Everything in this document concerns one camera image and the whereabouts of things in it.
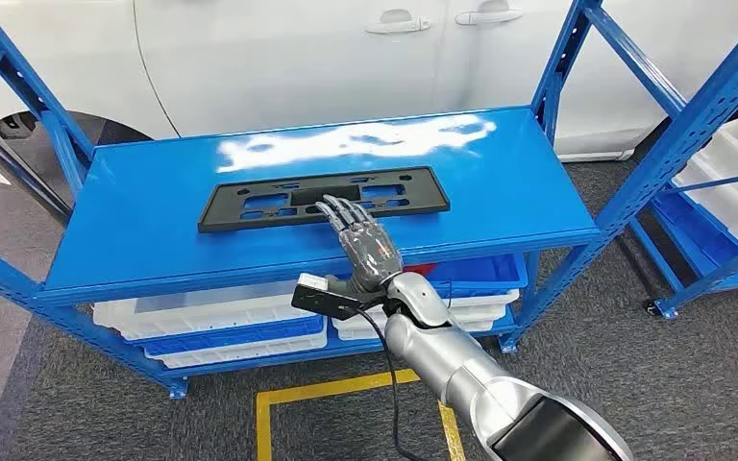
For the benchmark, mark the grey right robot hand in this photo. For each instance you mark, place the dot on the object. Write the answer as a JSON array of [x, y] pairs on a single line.
[[372, 251]]

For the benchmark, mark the black plastic plate part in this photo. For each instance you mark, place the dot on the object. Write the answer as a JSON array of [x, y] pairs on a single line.
[[421, 191]]

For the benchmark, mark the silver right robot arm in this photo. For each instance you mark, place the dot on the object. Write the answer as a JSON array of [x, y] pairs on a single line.
[[458, 369]]

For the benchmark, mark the red part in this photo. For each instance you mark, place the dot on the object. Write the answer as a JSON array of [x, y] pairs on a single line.
[[421, 269]]

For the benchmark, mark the blue metal shelf rack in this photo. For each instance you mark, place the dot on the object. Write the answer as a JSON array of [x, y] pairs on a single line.
[[152, 191]]

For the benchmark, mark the blue wheeled shelf rack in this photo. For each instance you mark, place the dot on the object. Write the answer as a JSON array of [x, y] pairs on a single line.
[[674, 213]]

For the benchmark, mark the blue plastic bin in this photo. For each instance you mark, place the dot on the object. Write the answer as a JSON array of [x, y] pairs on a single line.
[[483, 270]]

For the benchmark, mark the white car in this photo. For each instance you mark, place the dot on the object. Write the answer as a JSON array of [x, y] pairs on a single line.
[[280, 63]]

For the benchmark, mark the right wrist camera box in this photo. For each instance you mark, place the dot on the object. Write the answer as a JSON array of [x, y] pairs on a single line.
[[318, 299]]

